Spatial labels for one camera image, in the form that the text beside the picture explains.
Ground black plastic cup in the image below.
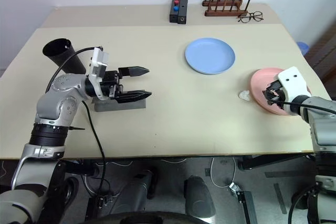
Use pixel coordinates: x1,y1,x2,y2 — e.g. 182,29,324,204
42,38,87,74

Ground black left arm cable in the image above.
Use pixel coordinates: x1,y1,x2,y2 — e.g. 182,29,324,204
46,46,107,198

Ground pink plate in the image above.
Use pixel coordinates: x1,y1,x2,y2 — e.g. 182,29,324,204
249,68,313,116

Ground plain black box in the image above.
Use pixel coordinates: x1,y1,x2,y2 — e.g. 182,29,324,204
177,0,189,25

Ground blue round container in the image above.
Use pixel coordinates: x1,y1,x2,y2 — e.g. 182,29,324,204
296,41,310,56

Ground black table foot bracket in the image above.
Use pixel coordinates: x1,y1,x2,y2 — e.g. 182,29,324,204
236,191,257,224

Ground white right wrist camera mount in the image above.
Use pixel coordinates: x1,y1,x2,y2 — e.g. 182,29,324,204
277,67,308,116

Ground black table frame beam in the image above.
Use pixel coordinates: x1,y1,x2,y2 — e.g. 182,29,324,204
237,153,316,171
64,159,97,177

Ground light blue plate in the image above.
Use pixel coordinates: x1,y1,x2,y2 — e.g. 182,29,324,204
184,37,236,76

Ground black box with coloured buttons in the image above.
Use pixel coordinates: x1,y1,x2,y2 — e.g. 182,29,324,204
169,0,182,23

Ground grey glasses case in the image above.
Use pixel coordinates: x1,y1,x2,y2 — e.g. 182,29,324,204
93,89,147,113

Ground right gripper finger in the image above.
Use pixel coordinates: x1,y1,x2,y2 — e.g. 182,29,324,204
262,89,274,105

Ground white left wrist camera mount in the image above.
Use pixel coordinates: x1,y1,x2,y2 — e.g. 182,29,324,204
87,47,110,101

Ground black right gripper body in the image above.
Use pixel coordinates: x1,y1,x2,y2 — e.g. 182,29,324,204
265,79,287,109

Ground dark-framed clear eyeglasses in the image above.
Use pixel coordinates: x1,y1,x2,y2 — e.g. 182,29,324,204
237,10,265,24

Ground dark rounded shape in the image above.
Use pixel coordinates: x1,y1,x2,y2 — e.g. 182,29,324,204
183,175,216,218

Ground wooden peg rack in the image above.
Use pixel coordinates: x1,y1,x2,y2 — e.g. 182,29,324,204
201,0,253,17

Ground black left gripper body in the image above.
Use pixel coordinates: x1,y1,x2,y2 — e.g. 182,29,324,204
99,69,124,101

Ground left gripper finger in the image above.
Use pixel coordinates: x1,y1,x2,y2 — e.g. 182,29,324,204
118,66,150,78
115,90,152,104

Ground dark brown furniture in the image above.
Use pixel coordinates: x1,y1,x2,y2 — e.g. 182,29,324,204
306,16,336,83

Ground white floor cable loop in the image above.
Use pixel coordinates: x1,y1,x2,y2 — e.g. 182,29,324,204
209,157,237,188

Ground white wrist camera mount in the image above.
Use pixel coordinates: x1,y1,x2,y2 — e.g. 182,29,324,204
87,47,110,101
277,67,308,116

